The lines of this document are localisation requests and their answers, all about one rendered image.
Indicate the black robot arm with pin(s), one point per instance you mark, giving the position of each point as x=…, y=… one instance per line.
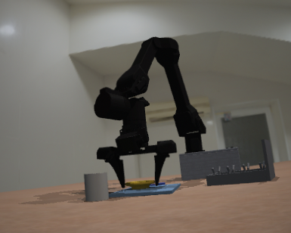
x=118, y=104

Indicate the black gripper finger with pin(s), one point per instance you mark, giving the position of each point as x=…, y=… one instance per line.
x=118, y=168
x=159, y=161

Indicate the dark grey dish rack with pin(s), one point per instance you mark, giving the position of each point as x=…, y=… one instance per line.
x=246, y=176

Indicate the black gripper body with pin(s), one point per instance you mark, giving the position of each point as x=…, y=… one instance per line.
x=162, y=147

